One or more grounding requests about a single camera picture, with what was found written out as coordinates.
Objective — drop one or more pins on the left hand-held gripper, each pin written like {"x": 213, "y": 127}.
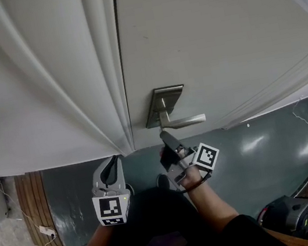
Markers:
{"x": 110, "y": 208}

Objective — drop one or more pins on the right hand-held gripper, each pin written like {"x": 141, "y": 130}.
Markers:
{"x": 201, "y": 159}

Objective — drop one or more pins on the person's right hand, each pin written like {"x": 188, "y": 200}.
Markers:
{"x": 191, "y": 176}

